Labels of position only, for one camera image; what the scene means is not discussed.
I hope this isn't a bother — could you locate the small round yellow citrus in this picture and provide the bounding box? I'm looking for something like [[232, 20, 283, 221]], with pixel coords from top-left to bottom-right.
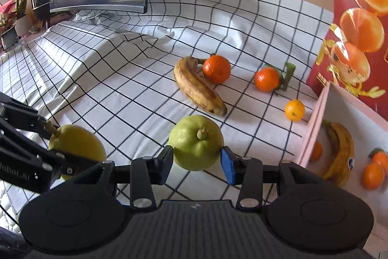
[[284, 99, 305, 122]]

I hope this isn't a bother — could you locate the green pear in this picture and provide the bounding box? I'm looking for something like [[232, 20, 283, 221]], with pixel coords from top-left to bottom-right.
[[168, 115, 225, 171]]

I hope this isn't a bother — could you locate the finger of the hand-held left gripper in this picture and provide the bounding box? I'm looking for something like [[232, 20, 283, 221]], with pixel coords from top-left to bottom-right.
[[0, 119, 105, 181], [0, 93, 59, 140]]

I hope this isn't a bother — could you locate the red snack bag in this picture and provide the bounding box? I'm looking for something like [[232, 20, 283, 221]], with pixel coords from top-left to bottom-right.
[[306, 0, 388, 123]]

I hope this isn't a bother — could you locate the brown spotted banana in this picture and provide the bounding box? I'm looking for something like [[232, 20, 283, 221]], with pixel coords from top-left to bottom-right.
[[173, 56, 228, 117]]

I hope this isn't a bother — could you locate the white quilted pad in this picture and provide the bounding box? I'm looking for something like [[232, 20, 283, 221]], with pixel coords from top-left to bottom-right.
[[0, 178, 34, 231]]

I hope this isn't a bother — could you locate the white black checked tablecloth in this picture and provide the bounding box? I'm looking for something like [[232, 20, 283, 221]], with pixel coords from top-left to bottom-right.
[[0, 0, 334, 217]]

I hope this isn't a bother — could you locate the yellow pear with long stem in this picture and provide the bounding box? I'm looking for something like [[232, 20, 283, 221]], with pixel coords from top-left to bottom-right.
[[45, 121, 107, 181]]

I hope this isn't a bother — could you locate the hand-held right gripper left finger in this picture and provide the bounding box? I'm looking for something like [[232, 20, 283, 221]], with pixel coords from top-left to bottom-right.
[[76, 145, 174, 209]]

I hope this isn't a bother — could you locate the oval orange kumquat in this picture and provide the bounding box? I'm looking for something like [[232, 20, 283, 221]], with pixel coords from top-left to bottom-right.
[[362, 162, 385, 190]]

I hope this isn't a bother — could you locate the pink cardboard box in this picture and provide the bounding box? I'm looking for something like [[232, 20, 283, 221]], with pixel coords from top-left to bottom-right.
[[295, 81, 388, 247]]

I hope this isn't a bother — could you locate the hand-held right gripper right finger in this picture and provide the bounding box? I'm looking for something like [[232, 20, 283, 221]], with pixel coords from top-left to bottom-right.
[[220, 147, 316, 209]]

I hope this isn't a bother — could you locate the potted plant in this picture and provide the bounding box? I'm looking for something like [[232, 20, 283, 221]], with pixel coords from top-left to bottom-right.
[[0, 0, 34, 52]]

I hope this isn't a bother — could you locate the spotted banana with sticker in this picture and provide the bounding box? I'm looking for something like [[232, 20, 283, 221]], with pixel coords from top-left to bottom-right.
[[321, 121, 355, 187]]

